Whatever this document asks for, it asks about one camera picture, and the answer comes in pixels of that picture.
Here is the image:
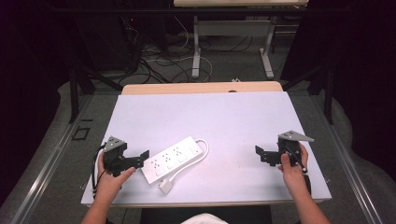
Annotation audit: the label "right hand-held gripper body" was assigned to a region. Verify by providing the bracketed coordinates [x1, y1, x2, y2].
[276, 130, 315, 168]

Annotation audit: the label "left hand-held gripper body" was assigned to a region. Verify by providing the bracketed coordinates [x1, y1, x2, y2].
[102, 135, 138, 178]

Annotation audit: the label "person's right hand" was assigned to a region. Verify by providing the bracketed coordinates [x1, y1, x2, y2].
[276, 143, 309, 195]

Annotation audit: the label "person's left hand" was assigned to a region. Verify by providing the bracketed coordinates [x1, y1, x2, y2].
[93, 151, 136, 204]

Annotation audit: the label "white power strip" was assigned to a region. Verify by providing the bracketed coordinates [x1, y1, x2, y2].
[140, 136, 205, 186]

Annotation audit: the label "white power plug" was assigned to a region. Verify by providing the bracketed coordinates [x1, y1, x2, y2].
[158, 178, 175, 195]

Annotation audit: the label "white table mat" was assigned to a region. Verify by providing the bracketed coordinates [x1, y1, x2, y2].
[80, 91, 332, 206]

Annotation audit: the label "person's dark pants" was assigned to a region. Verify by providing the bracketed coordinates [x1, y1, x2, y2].
[139, 204, 274, 224]

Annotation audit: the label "black metal stand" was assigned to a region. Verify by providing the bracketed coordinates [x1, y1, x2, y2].
[66, 59, 124, 124]
[281, 59, 335, 126]

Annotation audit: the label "white desk with metal legs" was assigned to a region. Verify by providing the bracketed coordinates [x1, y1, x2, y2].
[173, 0, 310, 80]

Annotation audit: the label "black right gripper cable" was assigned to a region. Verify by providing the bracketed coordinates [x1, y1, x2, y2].
[283, 146, 309, 174]

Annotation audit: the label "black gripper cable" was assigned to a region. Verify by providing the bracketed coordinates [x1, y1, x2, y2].
[283, 146, 309, 174]
[91, 143, 107, 199]

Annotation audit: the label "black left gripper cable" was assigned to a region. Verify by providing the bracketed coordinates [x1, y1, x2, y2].
[91, 143, 107, 199]

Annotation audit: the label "black floor socket frame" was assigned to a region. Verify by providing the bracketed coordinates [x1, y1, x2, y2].
[71, 126, 92, 142]

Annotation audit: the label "white power strip cable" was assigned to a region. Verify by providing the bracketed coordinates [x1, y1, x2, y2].
[163, 138, 210, 184]

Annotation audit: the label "metal floor rail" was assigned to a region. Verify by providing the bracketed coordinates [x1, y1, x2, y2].
[8, 92, 94, 224]
[311, 92, 386, 224]

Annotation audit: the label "bundle of black floor cables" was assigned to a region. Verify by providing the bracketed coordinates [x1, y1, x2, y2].
[118, 17, 195, 86]

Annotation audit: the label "white floor cable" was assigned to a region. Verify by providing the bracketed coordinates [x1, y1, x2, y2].
[145, 15, 215, 83]

